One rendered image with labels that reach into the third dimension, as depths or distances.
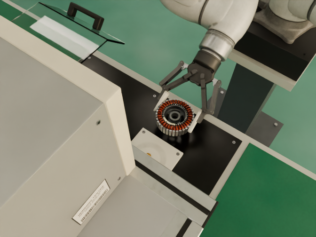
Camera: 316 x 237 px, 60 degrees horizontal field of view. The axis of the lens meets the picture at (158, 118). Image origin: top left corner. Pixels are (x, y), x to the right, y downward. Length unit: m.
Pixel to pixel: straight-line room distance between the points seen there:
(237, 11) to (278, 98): 1.29
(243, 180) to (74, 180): 0.62
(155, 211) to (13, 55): 0.27
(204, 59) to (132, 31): 1.58
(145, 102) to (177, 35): 1.41
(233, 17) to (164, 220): 0.57
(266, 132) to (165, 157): 1.12
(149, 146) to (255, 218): 0.35
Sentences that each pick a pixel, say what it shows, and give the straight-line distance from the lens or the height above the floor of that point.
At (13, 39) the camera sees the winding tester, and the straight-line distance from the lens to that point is 0.34.
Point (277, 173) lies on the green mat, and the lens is 0.90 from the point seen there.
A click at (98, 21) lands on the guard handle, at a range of 0.76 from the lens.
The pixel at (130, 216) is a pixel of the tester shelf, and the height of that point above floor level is 1.11.
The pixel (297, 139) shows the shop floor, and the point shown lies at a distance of 1.92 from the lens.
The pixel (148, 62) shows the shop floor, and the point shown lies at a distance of 2.07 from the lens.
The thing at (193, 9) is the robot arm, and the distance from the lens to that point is 0.84.
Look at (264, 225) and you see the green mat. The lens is 0.84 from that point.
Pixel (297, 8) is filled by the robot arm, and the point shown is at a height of 0.97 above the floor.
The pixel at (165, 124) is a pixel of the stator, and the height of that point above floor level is 0.86.
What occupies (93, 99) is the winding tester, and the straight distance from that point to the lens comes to 0.26.
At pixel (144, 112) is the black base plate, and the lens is 0.90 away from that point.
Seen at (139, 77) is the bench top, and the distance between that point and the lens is 1.01.
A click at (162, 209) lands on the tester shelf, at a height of 1.11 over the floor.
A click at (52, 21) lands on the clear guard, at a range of 0.77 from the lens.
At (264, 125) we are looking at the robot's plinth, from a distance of 1.86.
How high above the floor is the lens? 1.53
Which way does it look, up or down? 59 degrees down
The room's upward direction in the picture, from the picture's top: straight up
